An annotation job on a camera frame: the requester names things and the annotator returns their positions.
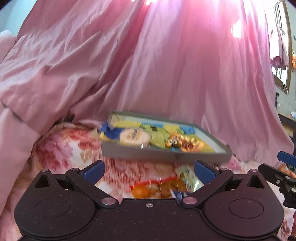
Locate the white yellow small packet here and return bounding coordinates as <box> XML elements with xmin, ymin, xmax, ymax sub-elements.
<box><xmin>175</xmin><ymin>165</ymin><xmax>200</xmax><ymax>192</ymax></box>

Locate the hanging pink garment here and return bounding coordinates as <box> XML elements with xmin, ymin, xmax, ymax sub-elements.
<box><xmin>269</xmin><ymin>23</ymin><xmax>290</xmax><ymax>70</ymax></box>

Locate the blue wrapper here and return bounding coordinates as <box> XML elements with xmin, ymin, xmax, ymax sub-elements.
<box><xmin>100</xmin><ymin>121</ymin><xmax>122</xmax><ymax>141</ymax></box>

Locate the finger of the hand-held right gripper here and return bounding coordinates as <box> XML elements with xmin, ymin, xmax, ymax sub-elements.
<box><xmin>277</xmin><ymin>151</ymin><xmax>296</xmax><ymax>167</ymax></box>
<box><xmin>258</xmin><ymin>163</ymin><xmax>296</xmax><ymax>208</ymax></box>

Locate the green snack packet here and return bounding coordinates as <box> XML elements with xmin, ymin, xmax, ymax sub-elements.
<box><xmin>141</xmin><ymin>125</ymin><xmax>172</xmax><ymax>148</ymax></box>

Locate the orange cloth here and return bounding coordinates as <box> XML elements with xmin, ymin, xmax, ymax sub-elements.
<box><xmin>279</xmin><ymin>164</ymin><xmax>296</xmax><ymax>178</ymax></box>

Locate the pink quilt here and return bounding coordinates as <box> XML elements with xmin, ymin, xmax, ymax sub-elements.
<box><xmin>0</xmin><ymin>30</ymin><xmax>77</xmax><ymax>216</ymax></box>

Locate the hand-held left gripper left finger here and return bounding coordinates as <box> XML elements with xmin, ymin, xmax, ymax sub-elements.
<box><xmin>29</xmin><ymin>160</ymin><xmax>119</xmax><ymax>208</ymax></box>

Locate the pink curtain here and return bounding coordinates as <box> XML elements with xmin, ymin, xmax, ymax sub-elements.
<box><xmin>14</xmin><ymin>0</ymin><xmax>294</xmax><ymax>163</ymax></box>

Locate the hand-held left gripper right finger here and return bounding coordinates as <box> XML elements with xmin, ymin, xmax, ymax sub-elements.
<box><xmin>180</xmin><ymin>160</ymin><xmax>270</xmax><ymax>207</ymax></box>

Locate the floral bedsheet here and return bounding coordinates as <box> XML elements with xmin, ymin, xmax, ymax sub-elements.
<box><xmin>0</xmin><ymin>120</ymin><xmax>296</xmax><ymax>241</ymax></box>

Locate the red-edged clear snack packet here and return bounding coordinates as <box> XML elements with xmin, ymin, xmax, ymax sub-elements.
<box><xmin>129</xmin><ymin>176</ymin><xmax>186</xmax><ymax>199</ymax></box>

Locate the round rice cracker packet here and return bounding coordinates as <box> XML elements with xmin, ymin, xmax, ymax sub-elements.
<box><xmin>120</xmin><ymin>128</ymin><xmax>151</xmax><ymax>146</ymax></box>

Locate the blue candy packet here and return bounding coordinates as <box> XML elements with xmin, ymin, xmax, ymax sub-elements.
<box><xmin>170</xmin><ymin>189</ymin><xmax>188</xmax><ymax>202</ymax></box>

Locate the wooden side desk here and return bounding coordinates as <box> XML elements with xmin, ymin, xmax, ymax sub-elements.
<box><xmin>276</xmin><ymin>111</ymin><xmax>296</xmax><ymax>133</ymax></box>

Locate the grey shallow box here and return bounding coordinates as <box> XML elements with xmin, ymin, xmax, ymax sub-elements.
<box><xmin>101</xmin><ymin>111</ymin><xmax>233</xmax><ymax>164</ymax></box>

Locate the golden brown snack packet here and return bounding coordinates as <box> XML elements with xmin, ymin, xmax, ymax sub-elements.
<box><xmin>165</xmin><ymin>133</ymin><xmax>204</xmax><ymax>153</ymax></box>

